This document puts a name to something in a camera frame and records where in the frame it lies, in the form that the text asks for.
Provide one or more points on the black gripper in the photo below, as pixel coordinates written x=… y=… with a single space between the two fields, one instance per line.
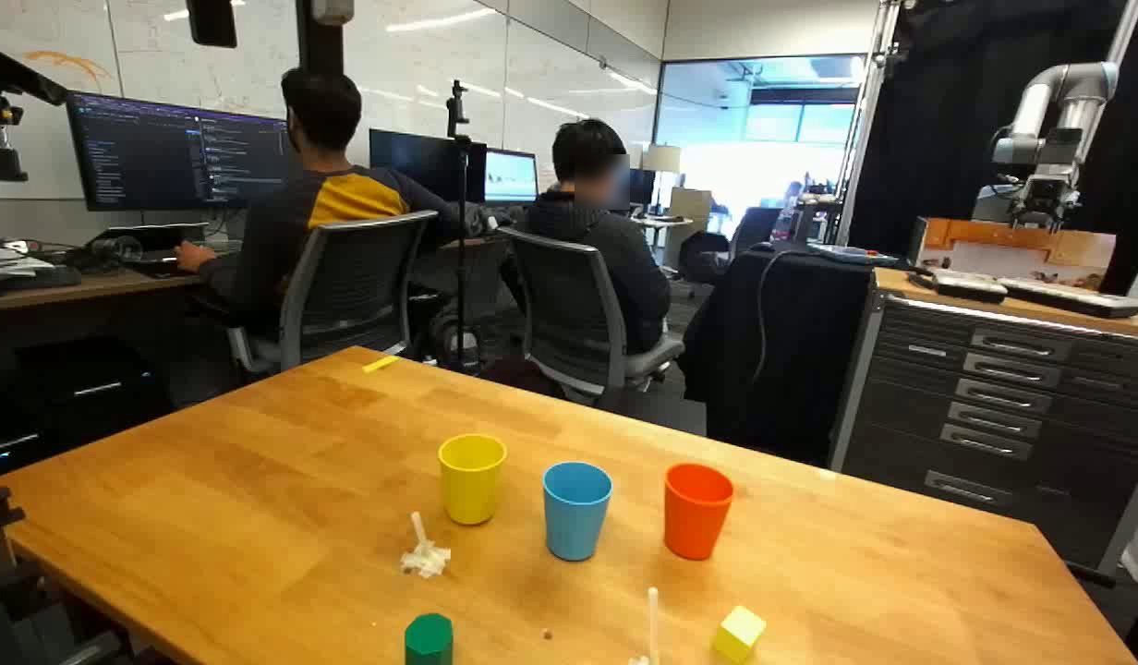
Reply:
x=318 y=39

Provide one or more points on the yellow plastic cup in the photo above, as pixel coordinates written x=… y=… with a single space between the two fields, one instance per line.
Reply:
x=472 y=480

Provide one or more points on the blue plastic cup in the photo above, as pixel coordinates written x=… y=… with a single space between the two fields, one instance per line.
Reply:
x=578 y=520

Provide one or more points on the silver background robot arm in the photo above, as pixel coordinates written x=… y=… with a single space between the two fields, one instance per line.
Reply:
x=1050 y=134

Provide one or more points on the orange plastic cup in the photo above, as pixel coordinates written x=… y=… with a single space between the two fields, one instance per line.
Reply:
x=696 y=520

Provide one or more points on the person in yellow-black jacket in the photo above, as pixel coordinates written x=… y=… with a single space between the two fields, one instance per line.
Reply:
x=334 y=198

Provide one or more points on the dark medium computer monitor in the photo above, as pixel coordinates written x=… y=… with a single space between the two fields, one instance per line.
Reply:
x=424 y=164

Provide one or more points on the wide dark computer monitor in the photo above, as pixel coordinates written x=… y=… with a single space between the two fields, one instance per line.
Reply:
x=163 y=154

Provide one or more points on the small lit computer monitor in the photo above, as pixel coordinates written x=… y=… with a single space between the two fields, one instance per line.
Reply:
x=511 y=174

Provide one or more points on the grey office chair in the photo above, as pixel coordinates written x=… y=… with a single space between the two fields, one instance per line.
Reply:
x=574 y=315
x=354 y=281

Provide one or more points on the black desk keyboard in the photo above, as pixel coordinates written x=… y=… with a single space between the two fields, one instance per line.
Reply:
x=137 y=257

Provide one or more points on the person in black jacket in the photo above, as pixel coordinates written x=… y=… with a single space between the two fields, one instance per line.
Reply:
x=591 y=235

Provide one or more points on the wooden office desk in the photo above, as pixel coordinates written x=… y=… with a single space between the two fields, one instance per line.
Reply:
x=74 y=293

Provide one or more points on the white table lamp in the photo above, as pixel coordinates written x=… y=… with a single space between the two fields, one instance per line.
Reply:
x=658 y=161

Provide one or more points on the black under-desk cabinet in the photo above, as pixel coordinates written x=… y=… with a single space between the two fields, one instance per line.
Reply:
x=66 y=409

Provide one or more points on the small white jack-shaped piece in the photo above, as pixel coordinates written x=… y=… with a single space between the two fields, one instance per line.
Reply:
x=428 y=560

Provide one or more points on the black cloth covered table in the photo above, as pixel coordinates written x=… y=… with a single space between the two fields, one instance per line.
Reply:
x=792 y=346

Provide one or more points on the green cylinder block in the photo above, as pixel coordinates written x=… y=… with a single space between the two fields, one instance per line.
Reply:
x=429 y=645

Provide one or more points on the black curtain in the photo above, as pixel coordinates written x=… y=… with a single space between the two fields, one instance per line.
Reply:
x=952 y=124

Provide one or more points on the short black flat device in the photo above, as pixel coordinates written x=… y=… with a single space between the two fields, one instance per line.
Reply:
x=963 y=286

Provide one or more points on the cardboard box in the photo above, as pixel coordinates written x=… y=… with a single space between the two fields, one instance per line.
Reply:
x=1015 y=250

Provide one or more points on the yellow cube block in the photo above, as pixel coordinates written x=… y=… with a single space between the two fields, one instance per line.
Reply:
x=739 y=638

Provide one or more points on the grey drawer cabinet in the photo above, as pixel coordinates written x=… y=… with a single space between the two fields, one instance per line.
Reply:
x=999 y=409

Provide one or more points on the long black flat device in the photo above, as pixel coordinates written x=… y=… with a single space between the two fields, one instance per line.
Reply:
x=1073 y=296

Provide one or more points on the black camera on tripod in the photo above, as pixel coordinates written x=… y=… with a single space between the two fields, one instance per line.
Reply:
x=456 y=111

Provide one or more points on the black camera boom mount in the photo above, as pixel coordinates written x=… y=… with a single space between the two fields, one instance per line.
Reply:
x=8 y=74

